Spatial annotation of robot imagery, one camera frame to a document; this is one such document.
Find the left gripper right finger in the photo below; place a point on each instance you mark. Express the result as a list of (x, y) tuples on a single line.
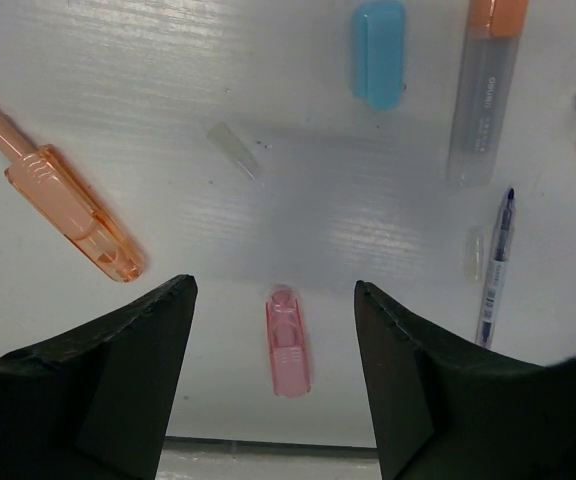
[(445, 408)]

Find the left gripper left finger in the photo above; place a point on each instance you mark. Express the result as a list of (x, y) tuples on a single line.
[(95, 401)]

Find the clear small pen cap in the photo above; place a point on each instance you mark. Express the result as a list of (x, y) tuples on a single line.
[(474, 254)]

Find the orange transparent highlighter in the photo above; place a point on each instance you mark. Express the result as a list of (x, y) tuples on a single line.
[(56, 190)]

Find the grey highlighter orange cap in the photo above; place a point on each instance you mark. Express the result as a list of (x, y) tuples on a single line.
[(491, 42)]

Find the blue highlighter cap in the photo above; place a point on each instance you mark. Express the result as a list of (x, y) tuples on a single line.
[(378, 53)]

